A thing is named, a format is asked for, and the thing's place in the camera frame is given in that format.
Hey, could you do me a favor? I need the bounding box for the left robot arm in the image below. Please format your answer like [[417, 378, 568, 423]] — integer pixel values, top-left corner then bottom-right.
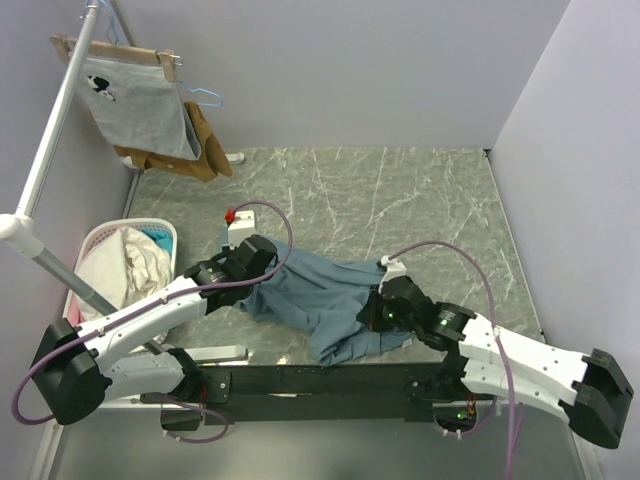
[[32, 235, 278, 425]]

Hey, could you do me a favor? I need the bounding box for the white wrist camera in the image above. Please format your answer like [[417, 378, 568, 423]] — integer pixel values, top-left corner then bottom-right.
[[221, 210, 257, 250], [377, 255, 407, 293]]

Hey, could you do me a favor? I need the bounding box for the blue wire hanger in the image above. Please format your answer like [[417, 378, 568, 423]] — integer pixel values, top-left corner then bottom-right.
[[85, 1, 225, 108]]

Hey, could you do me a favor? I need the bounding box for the white perforated laundry basket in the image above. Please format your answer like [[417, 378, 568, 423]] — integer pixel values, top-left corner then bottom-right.
[[59, 217, 180, 346]]

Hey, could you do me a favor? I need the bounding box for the white clothes rack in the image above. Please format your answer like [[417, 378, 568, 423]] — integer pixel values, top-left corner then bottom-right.
[[0, 0, 249, 366]]

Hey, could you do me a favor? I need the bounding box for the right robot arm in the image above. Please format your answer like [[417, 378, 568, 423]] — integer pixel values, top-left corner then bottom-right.
[[356, 276, 634, 449]]

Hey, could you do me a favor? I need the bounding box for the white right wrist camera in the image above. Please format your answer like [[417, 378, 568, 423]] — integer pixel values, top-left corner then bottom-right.
[[377, 255, 407, 293]]

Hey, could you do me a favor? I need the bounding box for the aluminium rail frame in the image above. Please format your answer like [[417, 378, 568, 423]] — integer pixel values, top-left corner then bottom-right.
[[29, 363, 601, 480]]

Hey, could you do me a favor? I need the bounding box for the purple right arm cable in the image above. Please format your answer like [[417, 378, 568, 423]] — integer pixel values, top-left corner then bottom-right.
[[384, 241, 526, 480]]

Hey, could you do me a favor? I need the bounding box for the wooden clip hanger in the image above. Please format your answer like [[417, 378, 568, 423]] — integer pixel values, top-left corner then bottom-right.
[[50, 35, 183, 82]]

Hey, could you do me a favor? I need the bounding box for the black mounting beam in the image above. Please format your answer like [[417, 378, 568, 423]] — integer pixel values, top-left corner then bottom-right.
[[169, 362, 489, 423]]

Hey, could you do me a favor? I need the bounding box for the blue t shirt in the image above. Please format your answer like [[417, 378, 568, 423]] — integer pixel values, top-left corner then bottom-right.
[[237, 247, 413, 367]]

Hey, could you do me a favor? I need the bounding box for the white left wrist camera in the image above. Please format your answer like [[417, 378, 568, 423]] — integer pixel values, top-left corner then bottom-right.
[[221, 210, 257, 250]]

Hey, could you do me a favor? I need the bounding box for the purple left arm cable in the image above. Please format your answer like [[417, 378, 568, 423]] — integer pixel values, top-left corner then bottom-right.
[[10, 200, 294, 445]]

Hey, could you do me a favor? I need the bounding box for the teal garment in basket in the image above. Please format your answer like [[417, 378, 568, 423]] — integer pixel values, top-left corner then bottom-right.
[[141, 229, 173, 250]]

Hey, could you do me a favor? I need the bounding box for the pink garment in basket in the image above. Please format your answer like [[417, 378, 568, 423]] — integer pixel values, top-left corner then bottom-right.
[[65, 304, 83, 326]]

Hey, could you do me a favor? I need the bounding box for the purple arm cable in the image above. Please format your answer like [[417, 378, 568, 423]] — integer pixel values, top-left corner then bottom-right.
[[10, 200, 294, 445], [384, 241, 526, 480]]

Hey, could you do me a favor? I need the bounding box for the brown hanging shirt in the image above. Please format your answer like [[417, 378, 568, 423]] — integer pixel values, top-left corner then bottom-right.
[[89, 96, 233, 183]]

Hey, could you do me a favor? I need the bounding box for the grey panda t shirt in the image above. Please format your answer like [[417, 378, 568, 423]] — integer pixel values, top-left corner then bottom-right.
[[77, 57, 201, 161]]

